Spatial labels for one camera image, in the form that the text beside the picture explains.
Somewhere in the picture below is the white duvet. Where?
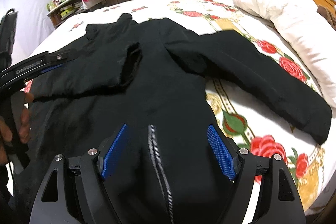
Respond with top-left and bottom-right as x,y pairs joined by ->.
233,0 -> 335,108

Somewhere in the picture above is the brown plush toy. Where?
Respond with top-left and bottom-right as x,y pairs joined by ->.
317,5 -> 336,30

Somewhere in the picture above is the low wooden shelf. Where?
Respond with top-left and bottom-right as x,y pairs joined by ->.
47,0 -> 82,28

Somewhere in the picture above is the black jacket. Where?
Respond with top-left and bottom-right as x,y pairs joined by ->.
12,12 -> 333,224

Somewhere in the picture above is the floral bed blanket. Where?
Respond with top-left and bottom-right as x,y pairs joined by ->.
35,0 -> 335,215

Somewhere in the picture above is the person's left hand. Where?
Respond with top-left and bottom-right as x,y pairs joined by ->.
1,91 -> 34,173

